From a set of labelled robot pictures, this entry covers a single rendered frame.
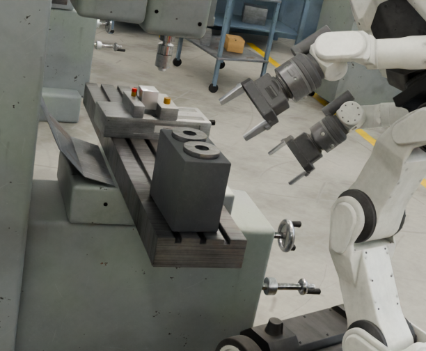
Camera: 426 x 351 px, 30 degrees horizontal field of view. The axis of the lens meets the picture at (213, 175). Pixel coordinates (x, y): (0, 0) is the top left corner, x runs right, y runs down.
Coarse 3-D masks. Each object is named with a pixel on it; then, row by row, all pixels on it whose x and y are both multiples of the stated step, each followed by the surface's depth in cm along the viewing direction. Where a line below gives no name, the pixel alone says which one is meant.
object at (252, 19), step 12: (252, 12) 867; (264, 12) 867; (216, 24) 835; (240, 24) 855; (252, 24) 868; (264, 24) 872; (276, 24) 896; (300, 24) 861; (276, 36) 928; (300, 36) 865
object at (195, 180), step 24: (168, 144) 197; (192, 144) 193; (168, 168) 196; (192, 168) 187; (216, 168) 189; (168, 192) 196; (192, 192) 189; (216, 192) 192; (168, 216) 195; (192, 216) 192; (216, 216) 194
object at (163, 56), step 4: (160, 48) 233; (160, 52) 233; (164, 52) 233; (168, 52) 233; (172, 52) 234; (156, 56) 235; (160, 56) 233; (164, 56) 233; (168, 56) 234; (156, 60) 235; (160, 60) 234; (164, 60) 234; (168, 60) 234; (156, 64) 235; (160, 64) 234; (164, 64) 234; (168, 64) 235; (164, 68) 235
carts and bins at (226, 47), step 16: (256, 0) 650; (272, 0) 657; (224, 16) 646; (208, 32) 689; (224, 32) 649; (272, 32) 670; (208, 48) 681; (224, 48) 693; (240, 48) 684; (176, 64) 728; (224, 64) 751
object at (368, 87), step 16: (336, 0) 672; (320, 16) 695; (336, 16) 671; (352, 16) 649; (352, 64) 664; (336, 80) 669; (352, 80) 671; (368, 80) 677; (384, 80) 683; (336, 96) 671; (368, 96) 683; (384, 96) 690
